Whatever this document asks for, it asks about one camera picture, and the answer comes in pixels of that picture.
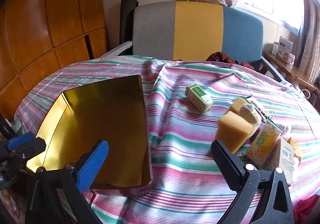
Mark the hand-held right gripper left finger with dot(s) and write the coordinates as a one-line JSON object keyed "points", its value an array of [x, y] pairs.
{"points": [[92, 164]]}

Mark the beige striped curtain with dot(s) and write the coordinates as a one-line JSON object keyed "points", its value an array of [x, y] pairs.
{"points": [[310, 38]]}

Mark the small green box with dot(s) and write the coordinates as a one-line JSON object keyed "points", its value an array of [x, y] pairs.
{"points": [[198, 97]]}

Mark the gold metal tin box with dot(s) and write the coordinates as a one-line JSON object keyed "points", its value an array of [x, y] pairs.
{"points": [[100, 119]]}

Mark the beige towel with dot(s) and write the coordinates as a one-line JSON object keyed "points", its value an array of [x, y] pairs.
{"points": [[251, 115]]}

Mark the white jar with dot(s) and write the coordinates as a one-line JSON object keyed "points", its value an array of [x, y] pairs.
{"points": [[274, 50]]}

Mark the wooden wardrobe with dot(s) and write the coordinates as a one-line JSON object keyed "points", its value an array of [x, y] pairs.
{"points": [[50, 13]]}

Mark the white plastic wad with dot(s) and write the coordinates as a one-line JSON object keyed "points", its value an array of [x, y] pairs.
{"points": [[283, 128]]}

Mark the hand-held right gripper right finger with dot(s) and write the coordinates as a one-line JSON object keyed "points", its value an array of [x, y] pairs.
{"points": [[225, 164]]}

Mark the grey yellow blue chair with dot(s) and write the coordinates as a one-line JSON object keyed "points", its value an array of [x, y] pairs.
{"points": [[195, 31]]}

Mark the wooden side desk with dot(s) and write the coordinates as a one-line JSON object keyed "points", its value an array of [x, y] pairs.
{"points": [[292, 71]]}

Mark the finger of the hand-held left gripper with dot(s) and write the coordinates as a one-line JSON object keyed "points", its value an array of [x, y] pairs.
{"points": [[30, 150], [20, 141]]}

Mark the yellow sponge block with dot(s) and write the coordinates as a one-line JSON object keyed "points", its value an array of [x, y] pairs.
{"points": [[238, 105], [232, 129], [295, 147]]}

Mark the dark red cloth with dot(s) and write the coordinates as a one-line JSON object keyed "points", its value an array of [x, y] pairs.
{"points": [[220, 57]]}

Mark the white barcode box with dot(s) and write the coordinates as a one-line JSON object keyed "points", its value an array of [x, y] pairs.
{"points": [[282, 161]]}

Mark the small pink container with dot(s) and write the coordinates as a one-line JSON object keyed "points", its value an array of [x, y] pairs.
{"points": [[291, 60]]}

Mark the striped bedsheet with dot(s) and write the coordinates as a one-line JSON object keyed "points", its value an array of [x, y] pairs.
{"points": [[187, 189]]}

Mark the white carton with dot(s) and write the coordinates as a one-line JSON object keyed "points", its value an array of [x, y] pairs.
{"points": [[283, 51]]}

